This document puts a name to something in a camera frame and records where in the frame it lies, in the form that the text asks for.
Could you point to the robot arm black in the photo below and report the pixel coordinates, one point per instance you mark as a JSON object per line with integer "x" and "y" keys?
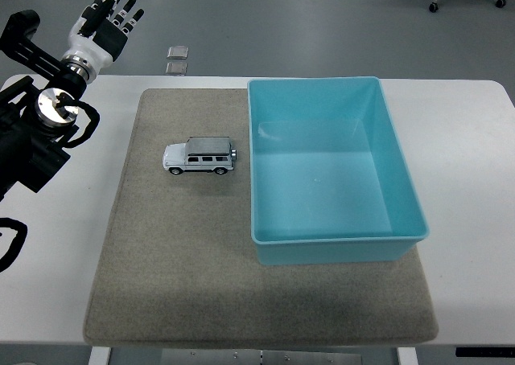
{"x": 24, "y": 152}

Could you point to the white table leg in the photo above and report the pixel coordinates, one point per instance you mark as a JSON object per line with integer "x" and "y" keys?
{"x": 98, "y": 357}
{"x": 407, "y": 357}

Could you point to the white toy car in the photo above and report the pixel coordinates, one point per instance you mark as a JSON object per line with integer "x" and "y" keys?
{"x": 201, "y": 158}

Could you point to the blue plastic box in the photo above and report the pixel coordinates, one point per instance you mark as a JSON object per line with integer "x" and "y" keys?
{"x": 322, "y": 188}

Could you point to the silver floor socket cover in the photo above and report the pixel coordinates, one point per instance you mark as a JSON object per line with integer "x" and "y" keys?
{"x": 178, "y": 52}
{"x": 177, "y": 68}

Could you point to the grey metal plate with screws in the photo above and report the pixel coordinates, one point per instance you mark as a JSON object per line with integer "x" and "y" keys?
{"x": 281, "y": 358}

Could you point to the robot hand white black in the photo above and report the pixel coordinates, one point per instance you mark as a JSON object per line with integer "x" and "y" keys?
{"x": 90, "y": 49}

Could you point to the grey felt mat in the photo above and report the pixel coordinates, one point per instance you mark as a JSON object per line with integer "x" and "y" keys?
{"x": 181, "y": 260}

